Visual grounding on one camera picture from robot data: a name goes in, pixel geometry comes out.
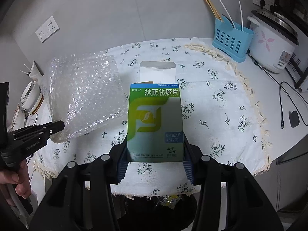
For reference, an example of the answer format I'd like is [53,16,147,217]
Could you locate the green and white medicine box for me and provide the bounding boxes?
[126,61,186,163]

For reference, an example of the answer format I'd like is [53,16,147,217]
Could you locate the white pitcher with sticks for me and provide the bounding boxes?
[20,61,44,82]

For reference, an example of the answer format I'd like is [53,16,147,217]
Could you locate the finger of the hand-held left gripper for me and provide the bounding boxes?
[14,121,65,142]
[8,125,42,137]

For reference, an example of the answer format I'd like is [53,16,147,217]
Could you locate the white cable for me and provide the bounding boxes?
[24,112,39,126]

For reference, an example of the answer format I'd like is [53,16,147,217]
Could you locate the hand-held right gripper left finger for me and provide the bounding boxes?
[30,142,128,231]

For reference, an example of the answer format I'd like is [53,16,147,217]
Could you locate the white ceramic pot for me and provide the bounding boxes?
[8,103,29,126]

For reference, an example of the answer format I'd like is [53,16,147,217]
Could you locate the large white bowl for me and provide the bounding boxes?
[20,80,42,112]

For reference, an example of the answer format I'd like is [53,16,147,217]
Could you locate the person's left hand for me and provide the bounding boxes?
[0,160,32,199]

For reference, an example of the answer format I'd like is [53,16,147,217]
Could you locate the clear bubble wrap sheet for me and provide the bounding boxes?
[42,50,129,143]

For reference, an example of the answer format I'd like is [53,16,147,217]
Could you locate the white floral tablecloth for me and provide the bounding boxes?
[32,37,272,198]

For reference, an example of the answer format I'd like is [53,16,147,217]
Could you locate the wooden rimmed plate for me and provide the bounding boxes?
[29,94,45,115]

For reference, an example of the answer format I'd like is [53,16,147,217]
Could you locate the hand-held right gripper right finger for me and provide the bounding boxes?
[183,143,284,231]

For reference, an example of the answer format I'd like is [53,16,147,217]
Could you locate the white rice cooker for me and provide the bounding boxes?
[247,9,300,74]

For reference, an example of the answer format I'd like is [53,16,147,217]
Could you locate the small black puck device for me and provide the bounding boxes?
[289,111,300,128]

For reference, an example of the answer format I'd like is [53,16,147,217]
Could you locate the blue perforated utensil holder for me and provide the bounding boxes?
[212,14,255,62]

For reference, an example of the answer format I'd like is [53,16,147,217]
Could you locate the wooden chopstick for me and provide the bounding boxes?
[203,0,222,22]
[204,0,223,22]

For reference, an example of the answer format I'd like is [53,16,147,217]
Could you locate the white plastic stick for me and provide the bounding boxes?
[239,1,244,31]
[218,0,236,28]

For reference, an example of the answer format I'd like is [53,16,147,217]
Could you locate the black cable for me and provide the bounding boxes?
[251,58,308,129]

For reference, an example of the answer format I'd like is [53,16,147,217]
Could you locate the dark appliance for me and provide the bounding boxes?
[272,0,308,44]

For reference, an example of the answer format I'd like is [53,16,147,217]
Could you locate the black countertop oven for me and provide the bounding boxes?
[285,50,308,92]

